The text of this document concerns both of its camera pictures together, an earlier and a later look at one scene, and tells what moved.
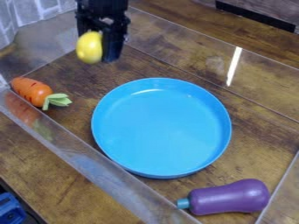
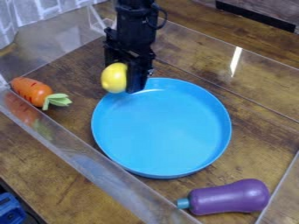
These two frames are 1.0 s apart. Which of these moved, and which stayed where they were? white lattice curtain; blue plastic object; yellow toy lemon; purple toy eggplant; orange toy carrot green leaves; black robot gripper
Moved: yellow toy lemon; black robot gripper
Stayed: orange toy carrot green leaves; white lattice curtain; purple toy eggplant; blue plastic object
